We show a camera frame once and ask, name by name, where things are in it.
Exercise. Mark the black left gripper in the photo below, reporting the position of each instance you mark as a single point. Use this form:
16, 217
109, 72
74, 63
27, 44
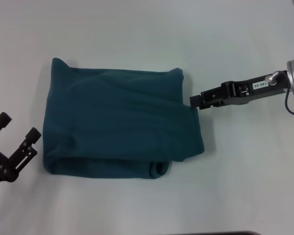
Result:
0, 166

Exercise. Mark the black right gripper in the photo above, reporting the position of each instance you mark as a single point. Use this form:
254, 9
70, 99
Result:
254, 90

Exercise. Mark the teal t-shirt with beige print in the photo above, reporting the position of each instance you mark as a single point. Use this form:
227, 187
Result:
117, 122

